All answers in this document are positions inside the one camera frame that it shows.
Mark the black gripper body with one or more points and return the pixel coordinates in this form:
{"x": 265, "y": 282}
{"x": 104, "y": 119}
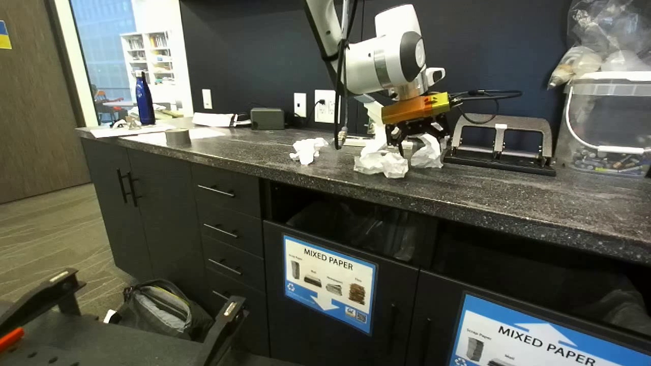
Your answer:
{"x": 395, "y": 136}

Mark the paper pile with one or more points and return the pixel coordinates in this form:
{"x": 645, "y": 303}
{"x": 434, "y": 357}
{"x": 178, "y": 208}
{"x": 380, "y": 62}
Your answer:
{"x": 376, "y": 157}

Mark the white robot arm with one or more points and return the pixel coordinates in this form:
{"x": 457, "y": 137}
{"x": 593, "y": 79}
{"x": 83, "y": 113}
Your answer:
{"x": 386, "y": 70}

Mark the left mixed paper bin sign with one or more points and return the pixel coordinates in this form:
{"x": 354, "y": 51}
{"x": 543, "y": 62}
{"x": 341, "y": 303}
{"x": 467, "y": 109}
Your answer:
{"x": 328, "y": 282}

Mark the mixed paper bin sign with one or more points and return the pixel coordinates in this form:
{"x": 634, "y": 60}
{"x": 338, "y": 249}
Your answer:
{"x": 328, "y": 282}
{"x": 493, "y": 335}

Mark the right mixed paper bin sign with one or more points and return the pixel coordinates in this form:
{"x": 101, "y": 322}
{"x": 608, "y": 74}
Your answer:
{"x": 493, "y": 335}

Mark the small crumpled paper left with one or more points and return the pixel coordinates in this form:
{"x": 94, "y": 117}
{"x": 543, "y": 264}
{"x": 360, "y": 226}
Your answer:
{"x": 307, "y": 150}

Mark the black drawer stack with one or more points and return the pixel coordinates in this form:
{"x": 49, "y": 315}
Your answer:
{"x": 230, "y": 231}

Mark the white power strip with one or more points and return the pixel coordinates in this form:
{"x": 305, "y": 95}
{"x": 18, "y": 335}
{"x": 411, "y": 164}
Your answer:
{"x": 214, "y": 120}

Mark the clear plastic container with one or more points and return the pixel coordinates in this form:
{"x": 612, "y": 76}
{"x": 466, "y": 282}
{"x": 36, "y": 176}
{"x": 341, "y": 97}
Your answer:
{"x": 606, "y": 124}

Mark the clear plastic bag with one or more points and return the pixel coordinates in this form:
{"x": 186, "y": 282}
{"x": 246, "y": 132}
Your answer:
{"x": 604, "y": 36}

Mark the blue water bottle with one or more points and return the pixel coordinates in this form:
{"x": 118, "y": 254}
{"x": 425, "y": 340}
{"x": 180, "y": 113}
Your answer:
{"x": 145, "y": 100}

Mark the white bookshelf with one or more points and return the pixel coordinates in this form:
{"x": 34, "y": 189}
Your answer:
{"x": 151, "y": 53}

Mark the black cabinet doors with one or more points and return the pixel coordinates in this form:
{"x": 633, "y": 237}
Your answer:
{"x": 148, "y": 212}

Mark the grey black backpack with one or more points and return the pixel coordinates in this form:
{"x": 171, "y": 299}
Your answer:
{"x": 160, "y": 308}

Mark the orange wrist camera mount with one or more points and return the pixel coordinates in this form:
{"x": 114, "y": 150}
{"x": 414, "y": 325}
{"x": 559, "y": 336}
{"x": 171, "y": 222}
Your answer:
{"x": 417, "y": 109}

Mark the white wall socket with plug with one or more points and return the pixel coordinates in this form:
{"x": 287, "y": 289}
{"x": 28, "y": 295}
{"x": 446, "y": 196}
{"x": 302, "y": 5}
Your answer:
{"x": 324, "y": 107}

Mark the white wall outlet plate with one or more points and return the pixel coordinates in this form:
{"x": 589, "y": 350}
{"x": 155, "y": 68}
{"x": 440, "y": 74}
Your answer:
{"x": 300, "y": 105}

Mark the white light switch plate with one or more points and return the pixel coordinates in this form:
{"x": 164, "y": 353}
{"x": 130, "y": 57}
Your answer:
{"x": 206, "y": 98}

